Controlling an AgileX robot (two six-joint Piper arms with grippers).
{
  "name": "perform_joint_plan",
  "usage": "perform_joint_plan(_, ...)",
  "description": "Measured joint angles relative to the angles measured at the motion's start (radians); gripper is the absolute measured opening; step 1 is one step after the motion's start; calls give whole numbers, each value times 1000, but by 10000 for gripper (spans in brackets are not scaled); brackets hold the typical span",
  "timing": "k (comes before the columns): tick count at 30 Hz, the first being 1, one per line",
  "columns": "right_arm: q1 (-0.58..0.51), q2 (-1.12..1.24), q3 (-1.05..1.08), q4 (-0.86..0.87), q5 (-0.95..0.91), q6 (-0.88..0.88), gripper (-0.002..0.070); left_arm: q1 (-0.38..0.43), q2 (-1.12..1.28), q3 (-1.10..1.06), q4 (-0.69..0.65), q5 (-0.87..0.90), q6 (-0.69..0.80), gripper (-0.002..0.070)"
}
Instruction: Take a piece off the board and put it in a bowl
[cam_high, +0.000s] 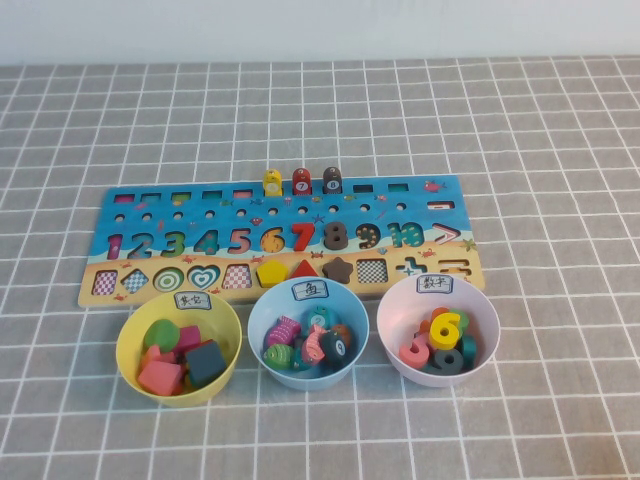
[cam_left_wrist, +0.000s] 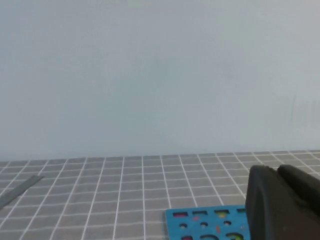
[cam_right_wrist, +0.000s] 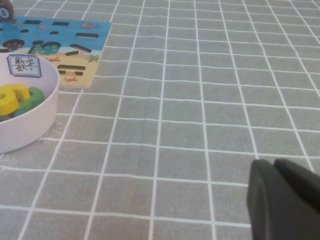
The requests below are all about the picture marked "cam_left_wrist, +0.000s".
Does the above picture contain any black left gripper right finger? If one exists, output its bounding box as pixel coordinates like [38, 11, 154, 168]
[276, 164, 320, 240]

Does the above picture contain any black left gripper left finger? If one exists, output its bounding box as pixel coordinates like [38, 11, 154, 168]
[245, 164, 305, 240]

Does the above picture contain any blue wooden puzzle board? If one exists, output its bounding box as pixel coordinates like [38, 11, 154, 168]
[164, 204, 249, 240]

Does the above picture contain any grey checked tablecloth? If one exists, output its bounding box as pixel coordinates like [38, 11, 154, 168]
[0, 149, 320, 240]

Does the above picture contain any grey flat strip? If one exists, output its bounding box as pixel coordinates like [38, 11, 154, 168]
[0, 174, 45, 210]

